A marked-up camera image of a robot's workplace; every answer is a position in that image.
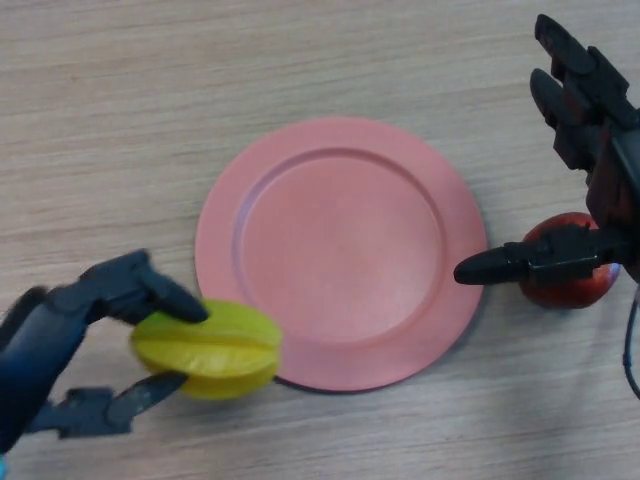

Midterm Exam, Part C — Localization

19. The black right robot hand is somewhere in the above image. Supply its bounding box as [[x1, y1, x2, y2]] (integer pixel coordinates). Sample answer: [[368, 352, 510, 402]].
[[453, 13, 640, 288]]

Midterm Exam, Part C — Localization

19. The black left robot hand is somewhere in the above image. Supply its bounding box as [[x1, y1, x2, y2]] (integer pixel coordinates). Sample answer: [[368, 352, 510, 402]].
[[0, 249, 209, 454]]

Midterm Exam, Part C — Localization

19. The yellow green starfruit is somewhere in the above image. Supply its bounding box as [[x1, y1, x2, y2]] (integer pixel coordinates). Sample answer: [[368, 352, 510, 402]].
[[130, 298, 284, 401]]

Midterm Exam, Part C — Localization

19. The pink round plate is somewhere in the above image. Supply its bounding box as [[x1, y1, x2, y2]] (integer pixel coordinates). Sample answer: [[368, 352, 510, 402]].
[[194, 117, 489, 393]]

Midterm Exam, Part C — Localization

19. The red apple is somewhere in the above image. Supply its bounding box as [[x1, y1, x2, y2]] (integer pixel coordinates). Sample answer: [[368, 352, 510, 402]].
[[519, 212, 621, 310]]

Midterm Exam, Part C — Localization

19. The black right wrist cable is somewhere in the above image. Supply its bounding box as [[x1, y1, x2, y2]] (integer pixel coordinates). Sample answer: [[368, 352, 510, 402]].
[[622, 294, 640, 401]]

